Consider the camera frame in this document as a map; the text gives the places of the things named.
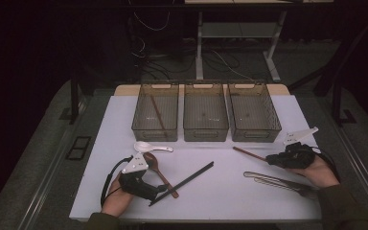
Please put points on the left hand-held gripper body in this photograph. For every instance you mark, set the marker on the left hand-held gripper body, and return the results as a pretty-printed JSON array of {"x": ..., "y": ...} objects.
[{"x": 137, "y": 183}]

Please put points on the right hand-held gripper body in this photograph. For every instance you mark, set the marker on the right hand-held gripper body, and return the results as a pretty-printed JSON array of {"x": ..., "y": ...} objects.
[{"x": 297, "y": 156}]

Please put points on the brown wooden chopstick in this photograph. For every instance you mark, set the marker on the brown wooden chopstick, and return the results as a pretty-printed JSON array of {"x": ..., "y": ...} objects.
[
  {"x": 249, "y": 154},
  {"x": 157, "y": 111}
]

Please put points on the smoky transparent plastic bin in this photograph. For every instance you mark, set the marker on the smoky transparent plastic bin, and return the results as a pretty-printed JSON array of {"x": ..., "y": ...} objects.
[
  {"x": 206, "y": 111},
  {"x": 254, "y": 111},
  {"x": 155, "y": 111}
]

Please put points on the person's left hand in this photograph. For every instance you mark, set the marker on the person's left hand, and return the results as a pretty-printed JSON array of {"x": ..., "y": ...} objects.
[{"x": 116, "y": 201}]

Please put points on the person's right hand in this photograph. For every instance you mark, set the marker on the person's right hand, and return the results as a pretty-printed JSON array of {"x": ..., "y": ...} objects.
[{"x": 321, "y": 174}]

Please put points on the brown wooden spoon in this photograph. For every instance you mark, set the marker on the brown wooden spoon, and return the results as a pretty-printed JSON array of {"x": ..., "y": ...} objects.
[{"x": 152, "y": 162}]

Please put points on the white ceramic spoon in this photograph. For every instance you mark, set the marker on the white ceramic spoon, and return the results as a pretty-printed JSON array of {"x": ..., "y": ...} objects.
[{"x": 145, "y": 146}]

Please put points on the black metal stand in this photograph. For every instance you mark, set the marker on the black metal stand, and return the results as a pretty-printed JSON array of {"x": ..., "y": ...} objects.
[
  {"x": 337, "y": 102},
  {"x": 74, "y": 96}
]

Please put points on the white-legged desk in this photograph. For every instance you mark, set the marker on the white-legged desk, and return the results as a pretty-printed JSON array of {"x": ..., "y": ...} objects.
[{"x": 199, "y": 48}]

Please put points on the black rectangular floor frame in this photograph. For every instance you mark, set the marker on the black rectangular floor frame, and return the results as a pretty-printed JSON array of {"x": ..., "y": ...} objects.
[{"x": 78, "y": 148}]

